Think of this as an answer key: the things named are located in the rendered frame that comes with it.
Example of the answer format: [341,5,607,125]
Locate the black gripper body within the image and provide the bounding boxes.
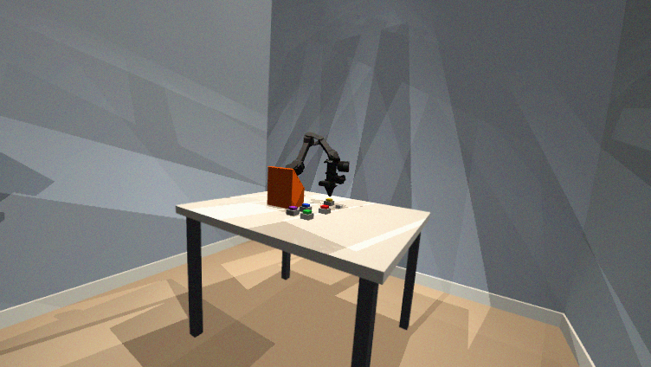
[319,171,337,187]

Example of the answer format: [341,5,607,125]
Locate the red button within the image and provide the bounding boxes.
[319,205,331,215]

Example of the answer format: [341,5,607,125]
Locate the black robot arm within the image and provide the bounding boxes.
[286,132,350,184]

